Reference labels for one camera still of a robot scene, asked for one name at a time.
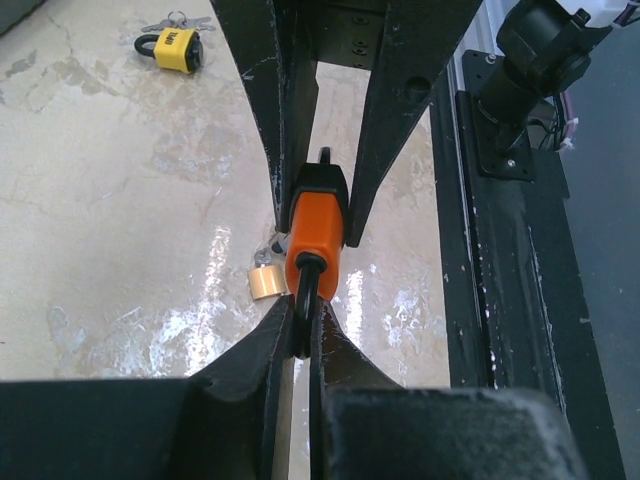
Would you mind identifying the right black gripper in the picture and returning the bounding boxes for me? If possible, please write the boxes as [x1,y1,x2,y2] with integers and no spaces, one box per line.
[212,0,481,248]

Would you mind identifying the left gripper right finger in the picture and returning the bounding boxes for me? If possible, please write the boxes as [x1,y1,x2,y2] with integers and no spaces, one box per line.
[310,302,585,479]

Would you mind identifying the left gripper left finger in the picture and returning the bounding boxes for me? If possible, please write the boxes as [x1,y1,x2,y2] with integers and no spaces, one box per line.
[1,296,293,479]

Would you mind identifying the small brass padlock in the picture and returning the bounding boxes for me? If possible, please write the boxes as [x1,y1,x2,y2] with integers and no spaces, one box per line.
[248,264,287,300]

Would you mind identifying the yellow padlock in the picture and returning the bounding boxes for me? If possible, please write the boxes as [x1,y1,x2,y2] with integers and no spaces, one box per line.
[134,28,204,74]

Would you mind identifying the yellow padlock keys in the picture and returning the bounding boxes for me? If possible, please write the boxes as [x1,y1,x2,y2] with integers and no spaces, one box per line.
[141,11,216,33]

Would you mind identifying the orange padlock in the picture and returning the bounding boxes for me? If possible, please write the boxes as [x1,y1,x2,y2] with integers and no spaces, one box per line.
[285,147,348,359]

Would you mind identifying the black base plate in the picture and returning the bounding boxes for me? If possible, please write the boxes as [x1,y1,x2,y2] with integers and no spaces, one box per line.
[430,50,625,479]

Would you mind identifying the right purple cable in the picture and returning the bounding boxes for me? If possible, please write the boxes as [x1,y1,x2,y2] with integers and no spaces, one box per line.
[549,0,640,151]

